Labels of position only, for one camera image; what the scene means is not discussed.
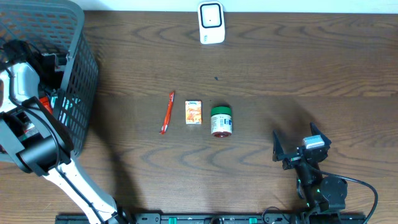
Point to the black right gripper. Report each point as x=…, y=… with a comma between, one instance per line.
x=292, y=161

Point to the green-lid white jar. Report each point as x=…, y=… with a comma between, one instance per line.
x=221, y=122

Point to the orange Kleenex tissue pack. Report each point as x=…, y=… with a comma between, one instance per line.
x=193, y=112

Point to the red coffee stick sachet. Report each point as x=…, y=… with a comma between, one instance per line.
x=168, y=113

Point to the red snack packet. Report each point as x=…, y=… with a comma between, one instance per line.
x=45, y=101

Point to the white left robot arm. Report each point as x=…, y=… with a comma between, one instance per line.
x=36, y=141

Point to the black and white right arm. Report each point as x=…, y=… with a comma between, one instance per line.
x=325, y=194

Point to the grey plastic mesh basket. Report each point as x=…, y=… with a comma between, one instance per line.
x=56, y=27

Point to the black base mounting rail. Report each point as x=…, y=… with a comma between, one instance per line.
x=276, y=218

